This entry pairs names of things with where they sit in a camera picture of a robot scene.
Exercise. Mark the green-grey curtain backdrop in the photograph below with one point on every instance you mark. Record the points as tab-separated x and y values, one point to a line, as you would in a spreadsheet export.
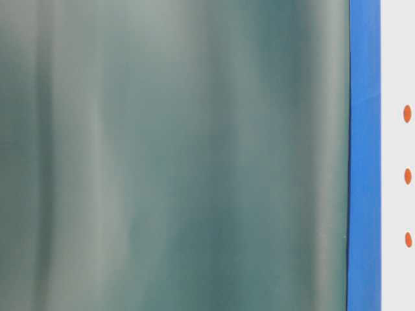
174	155

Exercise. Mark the blue cloth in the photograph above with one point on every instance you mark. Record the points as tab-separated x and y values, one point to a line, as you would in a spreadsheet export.
364	212

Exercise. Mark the white board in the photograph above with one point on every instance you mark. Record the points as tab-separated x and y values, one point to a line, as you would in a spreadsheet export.
397	154

